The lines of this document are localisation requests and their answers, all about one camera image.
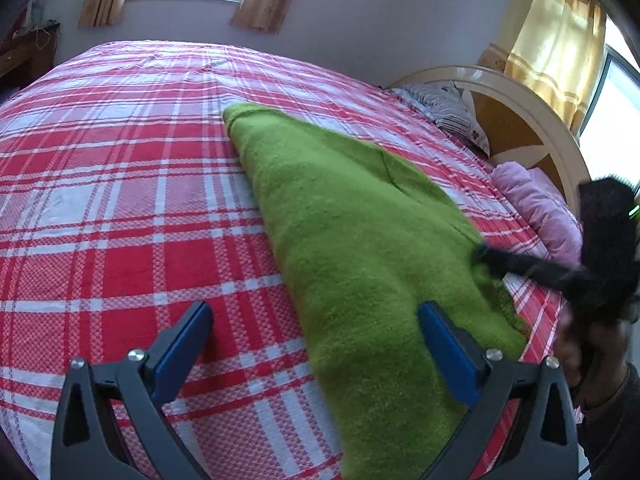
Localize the green knit sweater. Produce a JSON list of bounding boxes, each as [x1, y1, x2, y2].
[[222, 103, 528, 479]]

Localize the person's right hand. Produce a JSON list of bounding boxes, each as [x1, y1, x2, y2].
[[553, 306, 631, 408]]

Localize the pink folded blanket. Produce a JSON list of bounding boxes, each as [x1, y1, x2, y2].
[[490, 162, 582, 266]]

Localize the cream wooden headboard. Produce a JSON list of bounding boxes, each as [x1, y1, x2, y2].
[[394, 65, 590, 214]]

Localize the yellow curtain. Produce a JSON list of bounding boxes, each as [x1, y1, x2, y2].
[[477, 0, 606, 134]]

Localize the striped pillow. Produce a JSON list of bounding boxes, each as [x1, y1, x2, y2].
[[392, 80, 491, 158]]

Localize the red plaid bed sheet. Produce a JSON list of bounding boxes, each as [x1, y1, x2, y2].
[[1, 41, 547, 479]]

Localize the wooden desk with drawers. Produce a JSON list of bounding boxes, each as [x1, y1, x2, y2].
[[1, 21, 60, 100]]

